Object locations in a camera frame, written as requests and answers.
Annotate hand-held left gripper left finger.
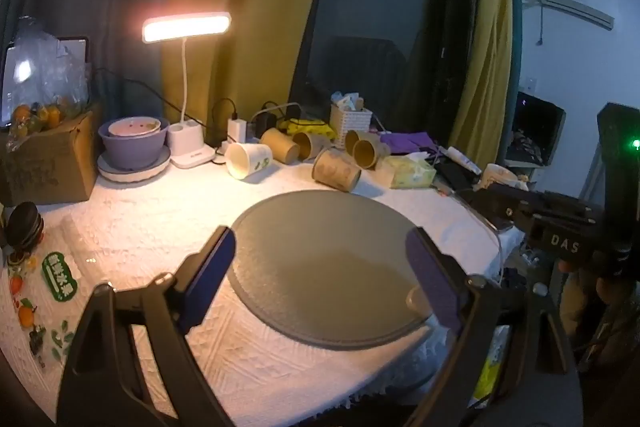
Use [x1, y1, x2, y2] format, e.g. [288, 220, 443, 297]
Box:
[56, 226, 237, 427]

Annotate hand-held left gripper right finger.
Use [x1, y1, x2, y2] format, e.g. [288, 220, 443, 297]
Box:
[405, 226, 584, 427]

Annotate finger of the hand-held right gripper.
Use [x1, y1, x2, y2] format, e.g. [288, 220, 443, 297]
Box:
[457, 183, 538, 234]

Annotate white paper cup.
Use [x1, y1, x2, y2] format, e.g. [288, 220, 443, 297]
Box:
[224, 142, 273, 180]

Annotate brown paper cup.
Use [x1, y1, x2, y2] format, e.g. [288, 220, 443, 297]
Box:
[292, 131, 333, 160]
[344, 129, 375, 155]
[352, 139, 391, 170]
[311, 149, 362, 192]
[260, 127, 301, 165]

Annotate person's right hand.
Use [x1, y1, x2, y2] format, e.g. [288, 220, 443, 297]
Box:
[557, 259, 617, 329]

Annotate cream soft bag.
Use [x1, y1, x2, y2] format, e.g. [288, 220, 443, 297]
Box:
[482, 163, 529, 188]

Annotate white tube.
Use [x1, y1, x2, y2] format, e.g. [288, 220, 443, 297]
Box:
[446, 146, 482, 172]

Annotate white textured tablecloth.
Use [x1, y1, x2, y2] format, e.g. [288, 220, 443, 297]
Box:
[0, 147, 523, 423]

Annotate dark monitor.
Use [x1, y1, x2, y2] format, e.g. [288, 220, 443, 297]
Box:
[505, 92, 567, 168]

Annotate yellow-green tissue pack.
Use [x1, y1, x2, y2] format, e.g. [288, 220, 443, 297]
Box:
[376, 155, 437, 189]

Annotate grey round mat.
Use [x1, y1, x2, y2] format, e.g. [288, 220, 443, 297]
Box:
[229, 190, 435, 350]

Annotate purple cloth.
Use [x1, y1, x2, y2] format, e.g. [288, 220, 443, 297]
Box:
[380, 131, 442, 156]

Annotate white plate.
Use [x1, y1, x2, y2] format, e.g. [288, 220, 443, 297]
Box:
[97, 146, 172, 184]

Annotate purple bowl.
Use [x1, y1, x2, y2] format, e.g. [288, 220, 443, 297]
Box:
[98, 117, 170, 170]

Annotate fruit-printed plastic bag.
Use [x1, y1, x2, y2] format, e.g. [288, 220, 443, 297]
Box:
[7, 217, 101, 373]

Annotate black power adapter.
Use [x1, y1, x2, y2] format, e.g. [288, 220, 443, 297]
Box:
[250, 107, 277, 140]

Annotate white woven basket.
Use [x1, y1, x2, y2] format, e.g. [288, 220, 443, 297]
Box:
[329, 103, 374, 148]

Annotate yellow packet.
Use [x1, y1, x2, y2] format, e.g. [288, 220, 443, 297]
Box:
[280, 118, 335, 140]

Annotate black round case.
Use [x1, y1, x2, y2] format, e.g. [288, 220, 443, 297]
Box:
[4, 202, 45, 254]

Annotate cardboard box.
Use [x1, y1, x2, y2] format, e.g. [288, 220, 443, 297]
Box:
[0, 109, 99, 206]

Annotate white air conditioner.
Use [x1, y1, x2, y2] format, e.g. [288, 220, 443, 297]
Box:
[522, 0, 616, 30]

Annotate white desk lamp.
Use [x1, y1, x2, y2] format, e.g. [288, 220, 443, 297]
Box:
[142, 11, 233, 168]

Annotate clear bag of oranges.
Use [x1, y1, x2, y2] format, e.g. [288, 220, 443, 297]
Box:
[5, 17, 94, 142]

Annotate black lamp cable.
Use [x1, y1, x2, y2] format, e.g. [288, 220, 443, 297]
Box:
[95, 67, 182, 114]

